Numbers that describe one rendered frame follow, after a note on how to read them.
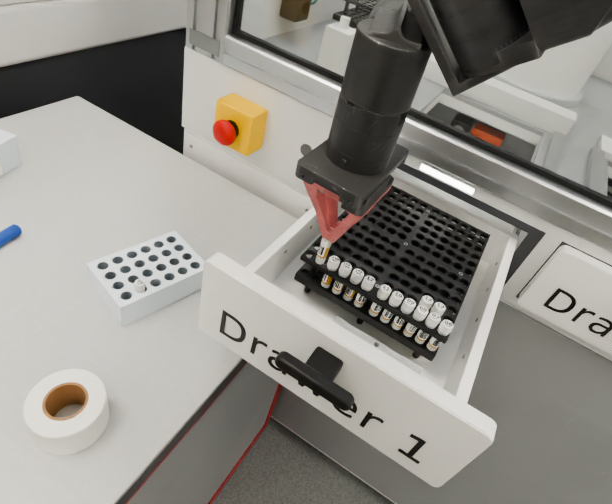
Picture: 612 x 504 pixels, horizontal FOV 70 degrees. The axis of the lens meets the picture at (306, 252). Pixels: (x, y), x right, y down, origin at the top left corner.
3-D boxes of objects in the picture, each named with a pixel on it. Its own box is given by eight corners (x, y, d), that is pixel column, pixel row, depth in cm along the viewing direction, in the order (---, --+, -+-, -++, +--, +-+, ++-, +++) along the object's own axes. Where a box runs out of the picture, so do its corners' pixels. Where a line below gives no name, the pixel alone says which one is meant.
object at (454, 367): (433, 457, 42) (462, 429, 38) (220, 317, 48) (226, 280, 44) (505, 248, 70) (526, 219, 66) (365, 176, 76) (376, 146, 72)
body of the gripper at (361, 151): (404, 166, 42) (434, 94, 37) (356, 216, 36) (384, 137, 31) (347, 137, 44) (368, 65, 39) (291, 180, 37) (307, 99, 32)
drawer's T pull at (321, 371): (346, 414, 36) (351, 407, 35) (271, 365, 38) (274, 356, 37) (364, 383, 39) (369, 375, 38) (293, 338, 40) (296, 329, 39)
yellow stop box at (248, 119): (244, 159, 71) (250, 118, 66) (209, 140, 72) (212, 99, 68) (262, 148, 74) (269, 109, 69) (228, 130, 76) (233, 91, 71)
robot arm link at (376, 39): (355, 18, 29) (438, 43, 29) (370, -7, 34) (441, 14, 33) (331, 114, 34) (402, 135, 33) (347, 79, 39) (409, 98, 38)
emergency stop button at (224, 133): (229, 151, 68) (231, 128, 66) (208, 140, 69) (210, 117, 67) (240, 145, 71) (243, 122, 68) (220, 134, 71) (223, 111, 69)
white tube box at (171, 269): (122, 327, 53) (120, 308, 50) (89, 283, 56) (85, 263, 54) (208, 285, 60) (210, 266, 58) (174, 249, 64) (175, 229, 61)
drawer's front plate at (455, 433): (437, 490, 41) (496, 441, 34) (197, 328, 48) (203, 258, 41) (442, 474, 43) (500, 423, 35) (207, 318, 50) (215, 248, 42)
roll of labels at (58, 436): (37, 468, 40) (28, 451, 38) (25, 403, 44) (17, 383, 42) (117, 436, 44) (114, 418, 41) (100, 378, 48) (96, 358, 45)
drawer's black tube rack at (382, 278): (421, 373, 48) (447, 340, 44) (289, 292, 53) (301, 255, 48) (468, 267, 64) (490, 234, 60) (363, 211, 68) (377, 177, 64)
